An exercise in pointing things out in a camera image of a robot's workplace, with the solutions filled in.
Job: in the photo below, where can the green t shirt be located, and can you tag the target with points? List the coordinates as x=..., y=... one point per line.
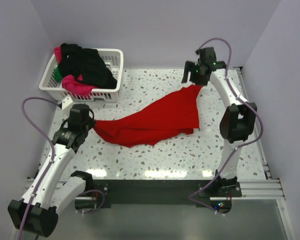
x=57, y=75

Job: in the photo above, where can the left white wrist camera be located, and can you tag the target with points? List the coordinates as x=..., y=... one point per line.
x=66, y=103

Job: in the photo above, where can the pink t shirt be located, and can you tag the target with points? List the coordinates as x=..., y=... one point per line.
x=72, y=78

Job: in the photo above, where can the black t shirt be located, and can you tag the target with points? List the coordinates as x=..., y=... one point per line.
x=92, y=66

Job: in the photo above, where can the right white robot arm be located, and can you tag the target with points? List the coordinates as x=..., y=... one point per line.
x=238, y=120

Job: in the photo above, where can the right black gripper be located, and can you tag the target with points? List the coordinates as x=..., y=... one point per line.
x=190, y=66

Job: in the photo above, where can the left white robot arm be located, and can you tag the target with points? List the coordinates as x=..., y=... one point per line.
x=39, y=208

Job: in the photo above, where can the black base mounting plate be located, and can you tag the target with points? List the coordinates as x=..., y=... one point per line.
x=93, y=200

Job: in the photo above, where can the red t shirt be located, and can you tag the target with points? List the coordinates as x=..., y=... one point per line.
x=174, y=114

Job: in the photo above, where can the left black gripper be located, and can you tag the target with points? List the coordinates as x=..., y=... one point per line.
x=91, y=122

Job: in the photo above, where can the aluminium frame rail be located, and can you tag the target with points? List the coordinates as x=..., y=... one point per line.
x=262, y=189

